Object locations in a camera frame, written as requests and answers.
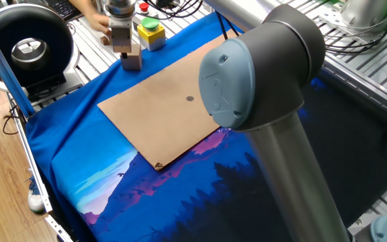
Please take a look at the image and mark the silver metal gripper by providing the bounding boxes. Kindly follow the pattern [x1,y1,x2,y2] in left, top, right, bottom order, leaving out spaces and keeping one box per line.
[112,26,134,60]

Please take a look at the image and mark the large wooden cube block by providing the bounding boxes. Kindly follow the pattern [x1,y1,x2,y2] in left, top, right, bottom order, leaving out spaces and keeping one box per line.
[120,43,144,72]

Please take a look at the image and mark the bare human forearm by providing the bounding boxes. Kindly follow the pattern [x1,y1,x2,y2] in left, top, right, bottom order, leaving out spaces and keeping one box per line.
[68,0,97,17]

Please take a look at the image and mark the bare human hand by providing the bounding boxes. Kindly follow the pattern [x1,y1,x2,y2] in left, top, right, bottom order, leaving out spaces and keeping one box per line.
[87,11,112,36]

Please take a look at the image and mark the yellow box green push button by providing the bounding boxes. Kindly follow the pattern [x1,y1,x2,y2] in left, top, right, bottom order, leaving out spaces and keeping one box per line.
[136,16,167,52]

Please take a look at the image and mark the grey box red push button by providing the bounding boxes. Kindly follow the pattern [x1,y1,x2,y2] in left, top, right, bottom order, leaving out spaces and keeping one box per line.
[134,1,159,26]

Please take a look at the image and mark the brown cardboard sheet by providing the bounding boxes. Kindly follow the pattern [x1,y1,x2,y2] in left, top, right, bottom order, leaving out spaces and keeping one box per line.
[97,30,240,171]

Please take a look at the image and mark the black keyboard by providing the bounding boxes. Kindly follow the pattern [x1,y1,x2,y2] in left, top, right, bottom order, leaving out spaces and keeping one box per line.
[47,0,82,22]

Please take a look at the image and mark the blue landscape print cloth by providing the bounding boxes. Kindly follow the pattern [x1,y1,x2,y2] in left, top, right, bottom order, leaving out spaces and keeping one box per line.
[25,11,387,242]

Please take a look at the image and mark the blue slanted pole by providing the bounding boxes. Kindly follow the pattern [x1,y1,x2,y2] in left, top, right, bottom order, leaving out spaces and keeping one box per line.
[0,15,36,118]

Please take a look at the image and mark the white blue sneaker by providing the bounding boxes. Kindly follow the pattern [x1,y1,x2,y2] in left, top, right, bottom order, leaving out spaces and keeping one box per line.
[27,167,46,214]

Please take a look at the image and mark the silver metal cone base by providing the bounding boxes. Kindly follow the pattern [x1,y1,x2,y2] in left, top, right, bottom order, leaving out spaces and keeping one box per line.
[339,0,387,34]

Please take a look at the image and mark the silver aluminium post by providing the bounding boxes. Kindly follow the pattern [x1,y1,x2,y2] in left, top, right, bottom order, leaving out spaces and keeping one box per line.
[94,0,109,14]

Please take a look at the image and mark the black cable bundle with plug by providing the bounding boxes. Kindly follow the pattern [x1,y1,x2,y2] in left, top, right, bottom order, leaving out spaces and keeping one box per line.
[142,0,205,22]

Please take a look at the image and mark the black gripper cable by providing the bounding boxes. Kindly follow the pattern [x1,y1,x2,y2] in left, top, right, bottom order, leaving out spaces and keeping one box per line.
[213,11,240,42]

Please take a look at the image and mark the black ring shaped device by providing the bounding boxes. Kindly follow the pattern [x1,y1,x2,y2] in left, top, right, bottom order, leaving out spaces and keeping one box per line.
[0,3,85,102]

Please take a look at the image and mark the dark cord loop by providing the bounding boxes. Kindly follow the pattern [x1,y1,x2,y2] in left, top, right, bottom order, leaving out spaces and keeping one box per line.
[1,106,22,136]

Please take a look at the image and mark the white table edge rail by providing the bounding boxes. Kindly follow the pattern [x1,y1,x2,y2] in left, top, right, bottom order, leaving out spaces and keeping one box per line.
[7,92,73,242]

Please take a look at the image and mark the black looped table cables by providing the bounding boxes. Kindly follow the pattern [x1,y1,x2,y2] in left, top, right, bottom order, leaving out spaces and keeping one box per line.
[324,0,387,56]

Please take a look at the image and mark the aluminium frame rail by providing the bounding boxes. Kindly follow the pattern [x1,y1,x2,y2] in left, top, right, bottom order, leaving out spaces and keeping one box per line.
[320,60,387,127]

